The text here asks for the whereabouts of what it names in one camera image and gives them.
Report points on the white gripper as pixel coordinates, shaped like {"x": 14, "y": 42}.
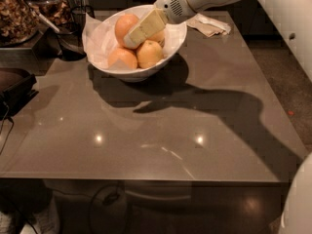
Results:
{"x": 171, "y": 4}

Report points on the orange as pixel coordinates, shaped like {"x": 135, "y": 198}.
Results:
{"x": 123, "y": 25}
{"x": 159, "y": 37}
{"x": 148, "y": 54}
{"x": 128, "y": 57}

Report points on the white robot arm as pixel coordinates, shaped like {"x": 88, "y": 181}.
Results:
{"x": 293, "y": 20}

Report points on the white ceramic bowl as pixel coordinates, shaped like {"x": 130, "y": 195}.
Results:
{"x": 175, "y": 35}

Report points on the white paper bowl liner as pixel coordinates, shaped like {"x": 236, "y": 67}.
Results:
{"x": 98, "y": 41}

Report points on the crumpled brown paper napkin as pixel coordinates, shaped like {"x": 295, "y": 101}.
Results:
{"x": 208, "y": 26}

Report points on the large glass snack jar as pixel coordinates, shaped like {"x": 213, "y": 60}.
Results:
{"x": 17, "y": 22}

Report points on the dark brown tray device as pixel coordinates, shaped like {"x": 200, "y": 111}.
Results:
{"x": 16, "y": 88}

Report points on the small black wire basket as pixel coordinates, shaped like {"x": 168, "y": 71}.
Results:
{"x": 79, "y": 14}

